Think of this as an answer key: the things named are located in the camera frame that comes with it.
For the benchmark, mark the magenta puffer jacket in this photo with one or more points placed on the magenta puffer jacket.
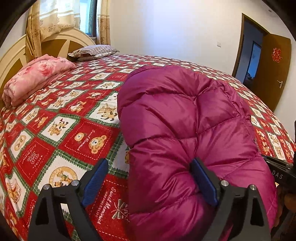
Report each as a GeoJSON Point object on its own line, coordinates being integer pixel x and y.
{"type": "Point", "coordinates": [169, 116]}

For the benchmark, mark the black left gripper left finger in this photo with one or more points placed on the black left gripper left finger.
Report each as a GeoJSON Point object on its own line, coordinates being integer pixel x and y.
{"type": "Point", "coordinates": [48, 223]}

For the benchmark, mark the sheer beige left curtain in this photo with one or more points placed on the sheer beige left curtain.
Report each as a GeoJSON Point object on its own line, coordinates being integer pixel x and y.
{"type": "Point", "coordinates": [46, 18]}

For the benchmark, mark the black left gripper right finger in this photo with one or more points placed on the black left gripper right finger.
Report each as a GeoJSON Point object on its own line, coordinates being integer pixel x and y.
{"type": "Point", "coordinates": [240, 207]}

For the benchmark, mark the red door decoration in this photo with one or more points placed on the red door decoration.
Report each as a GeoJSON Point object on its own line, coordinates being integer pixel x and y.
{"type": "Point", "coordinates": [276, 55]}

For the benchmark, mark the cream wooden headboard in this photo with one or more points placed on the cream wooden headboard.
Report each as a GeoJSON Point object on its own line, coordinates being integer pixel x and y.
{"type": "Point", "coordinates": [57, 45]}

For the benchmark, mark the beige right curtain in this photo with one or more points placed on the beige right curtain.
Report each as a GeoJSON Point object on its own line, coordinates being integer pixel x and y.
{"type": "Point", "coordinates": [103, 22]}

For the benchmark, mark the red patterned bedspread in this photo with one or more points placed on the red patterned bedspread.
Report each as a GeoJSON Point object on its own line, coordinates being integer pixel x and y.
{"type": "Point", "coordinates": [60, 131]}

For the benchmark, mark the pink folded blanket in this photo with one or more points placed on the pink folded blanket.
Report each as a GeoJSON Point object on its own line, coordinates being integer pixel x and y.
{"type": "Point", "coordinates": [34, 76]}

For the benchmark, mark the window with dark frame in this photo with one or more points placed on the window with dark frame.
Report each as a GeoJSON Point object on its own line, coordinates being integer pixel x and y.
{"type": "Point", "coordinates": [88, 10]}

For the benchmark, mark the striped pillow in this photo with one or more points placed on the striped pillow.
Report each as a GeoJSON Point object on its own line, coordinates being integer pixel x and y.
{"type": "Point", "coordinates": [93, 52]}

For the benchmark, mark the person right hand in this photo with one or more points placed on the person right hand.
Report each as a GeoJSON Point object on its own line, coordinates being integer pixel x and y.
{"type": "Point", "coordinates": [285, 198]}

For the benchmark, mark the brown wooden door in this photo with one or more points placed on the brown wooden door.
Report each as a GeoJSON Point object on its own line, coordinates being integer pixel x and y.
{"type": "Point", "coordinates": [265, 85]}

